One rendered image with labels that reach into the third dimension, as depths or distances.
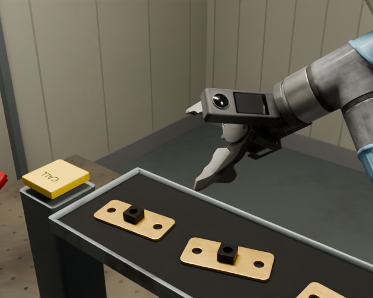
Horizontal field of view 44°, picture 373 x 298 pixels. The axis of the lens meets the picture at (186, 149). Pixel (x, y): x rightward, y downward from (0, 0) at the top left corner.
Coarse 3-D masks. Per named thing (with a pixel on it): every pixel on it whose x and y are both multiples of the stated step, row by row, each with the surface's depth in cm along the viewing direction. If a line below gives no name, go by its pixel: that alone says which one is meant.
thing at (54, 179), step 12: (48, 168) 60; (60, 168) 60; (72, 168) 60; (24, 180) 58; (36, 180) 57; (48, 180) 57; (60, 180) 57; (72, 180) 57; (84, 180) 59; (48, 192) 55; (60, 192) 56
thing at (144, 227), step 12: (108, 204) 52; (120, 204) 52; (96, 216) 50; (108, 216) 50; (120, 216) 50; (132, 216) 48; (144, 216) 50; (156, 216) 50; (120, 228) 48; (132, 228) 48; (144, 228) 48; (168, 228) 48; (156, 240) 46
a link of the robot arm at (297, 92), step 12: (300, 72) 65; (288, 84) 65; (300, 84) 64; (288, 96) 65; (300, 96) 64; (312, 96) 63; (300, 108) 64; (312, 108) 64; (324, 108) 69; (300, 120) 67; (312, 120) 66
